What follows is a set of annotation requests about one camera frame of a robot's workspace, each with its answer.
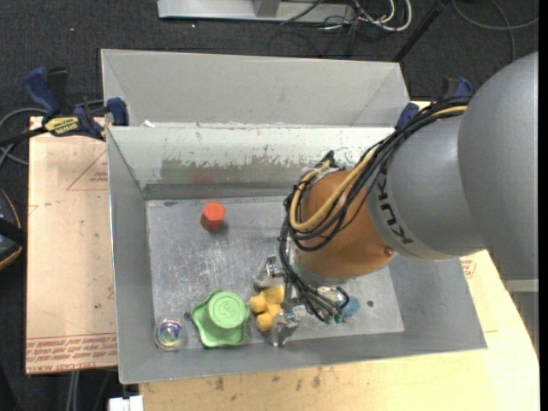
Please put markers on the red hexagonal block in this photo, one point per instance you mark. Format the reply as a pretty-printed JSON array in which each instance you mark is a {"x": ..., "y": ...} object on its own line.
[{"x": 212, "y": 216}]

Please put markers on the blue sponge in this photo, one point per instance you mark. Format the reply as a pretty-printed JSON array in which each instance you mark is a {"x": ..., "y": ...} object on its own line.
[{"x": 353, "y": 308}]

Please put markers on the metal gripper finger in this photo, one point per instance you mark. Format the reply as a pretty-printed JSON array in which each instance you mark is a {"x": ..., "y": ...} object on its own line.
[
  {"x": 269, "y": 270},
  {"x": 284, "y": 327}
]

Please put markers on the yellow toy piece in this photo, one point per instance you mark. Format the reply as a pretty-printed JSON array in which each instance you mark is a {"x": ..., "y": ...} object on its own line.
[{"x": 267, "y": 304}]

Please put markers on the green star-shaped toy cup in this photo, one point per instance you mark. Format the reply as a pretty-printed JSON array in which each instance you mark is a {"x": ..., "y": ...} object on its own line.
[{"x": 220, "y": 317}]

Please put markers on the brown cardboard board, red print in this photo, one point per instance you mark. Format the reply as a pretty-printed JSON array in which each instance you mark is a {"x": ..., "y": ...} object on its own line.
[{"x": 68, "y": 246}]

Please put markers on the grey metal bin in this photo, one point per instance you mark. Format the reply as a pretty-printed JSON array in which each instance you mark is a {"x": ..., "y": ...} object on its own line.
[{"x": 257, "y": 161}]

